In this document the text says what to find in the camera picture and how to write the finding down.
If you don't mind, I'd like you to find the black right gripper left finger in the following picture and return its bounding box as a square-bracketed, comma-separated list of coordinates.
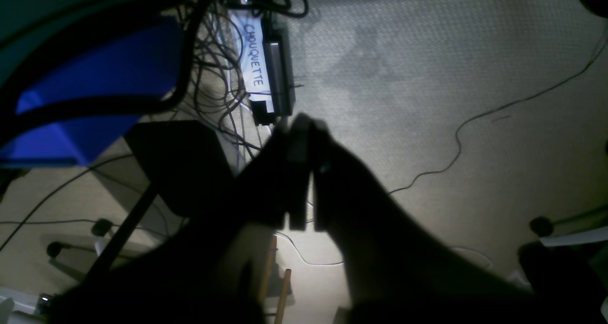
[52, 120, 304, 324]

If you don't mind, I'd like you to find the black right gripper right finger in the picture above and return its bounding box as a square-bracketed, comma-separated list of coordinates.
[309, 120, 604, 324]

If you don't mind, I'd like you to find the black table leg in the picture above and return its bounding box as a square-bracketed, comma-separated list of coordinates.
[83, 182, 159, 284]

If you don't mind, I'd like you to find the blue plastic box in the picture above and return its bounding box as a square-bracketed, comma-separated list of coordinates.
[1, 15, 184, 168]

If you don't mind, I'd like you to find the white labelled power strip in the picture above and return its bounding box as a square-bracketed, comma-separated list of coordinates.
[228, 10, 296, 125]

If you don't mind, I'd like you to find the thin black floor cable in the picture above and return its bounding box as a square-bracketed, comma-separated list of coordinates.
[387, 39, 608, 196]

